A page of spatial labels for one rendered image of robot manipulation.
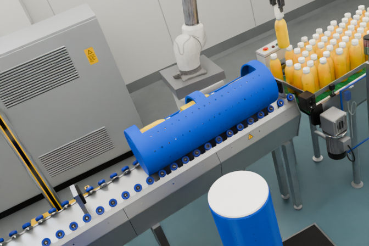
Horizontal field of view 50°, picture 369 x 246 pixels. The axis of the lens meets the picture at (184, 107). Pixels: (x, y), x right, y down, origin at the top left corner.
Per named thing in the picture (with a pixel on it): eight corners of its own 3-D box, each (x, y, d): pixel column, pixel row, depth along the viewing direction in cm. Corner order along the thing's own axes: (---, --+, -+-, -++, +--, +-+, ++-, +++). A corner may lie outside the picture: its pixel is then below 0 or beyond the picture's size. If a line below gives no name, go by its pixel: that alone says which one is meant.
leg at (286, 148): (292, 206, 294) (279, 142, 261) (298, 202, 296) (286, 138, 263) (297, 211, 290) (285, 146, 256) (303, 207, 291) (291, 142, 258)
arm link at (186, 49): (174, 72, 272) (166, 42, 261) (183, 60, 287) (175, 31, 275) (197, 70, 266) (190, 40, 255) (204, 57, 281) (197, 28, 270)
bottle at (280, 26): (283, 41, 258) (279, 15, 248) (291, 43, 252) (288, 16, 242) (275, 46, 255) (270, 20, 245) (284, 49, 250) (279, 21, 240)
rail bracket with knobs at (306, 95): (297, 108, 241) (295, 94, 235) (306, 102, 243) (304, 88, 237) (309, 114, 233) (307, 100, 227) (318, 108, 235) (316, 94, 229)
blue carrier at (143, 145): (137, 162, 236) (118, 123, 223) (255, 94, 259) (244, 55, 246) (155, 185, 211) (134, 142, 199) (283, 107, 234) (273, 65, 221)
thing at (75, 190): (81, 206, 220) (69, 186, 212) (88, 202, 221) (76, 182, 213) (86, 217, 212) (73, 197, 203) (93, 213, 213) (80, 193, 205)
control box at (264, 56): (257, 63, 278) (255, 50, 272) (280, 51, 283) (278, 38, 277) (267, 67, 269) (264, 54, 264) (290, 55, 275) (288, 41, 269)
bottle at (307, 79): (305, 94, 248) (301, 68, 239) (317, 94, 245) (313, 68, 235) (303, 101, 243) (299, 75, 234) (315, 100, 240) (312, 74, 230)
